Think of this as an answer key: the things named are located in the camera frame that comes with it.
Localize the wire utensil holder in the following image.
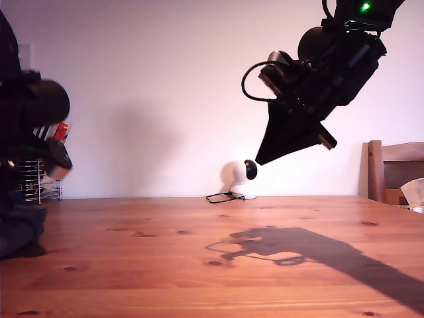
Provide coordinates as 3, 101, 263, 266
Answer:
16, 158, 63, 203

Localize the red packet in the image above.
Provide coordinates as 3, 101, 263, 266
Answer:
52, 121, 71, 144

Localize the black security camera cable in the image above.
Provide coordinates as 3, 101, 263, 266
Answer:
205, 191, 246, 203

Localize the wooden chair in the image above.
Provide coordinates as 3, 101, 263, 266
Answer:
357, 139, 424, 206

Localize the white security camera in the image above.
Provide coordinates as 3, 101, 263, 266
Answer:
221, 158, 260, 199

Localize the grey underwear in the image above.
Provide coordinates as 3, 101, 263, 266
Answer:
0, 200, 48, 262

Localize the white tissue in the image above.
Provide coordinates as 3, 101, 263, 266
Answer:
400, 178, 424, 213

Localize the white light switch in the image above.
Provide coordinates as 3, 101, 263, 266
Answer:
18, 42, 32, 71

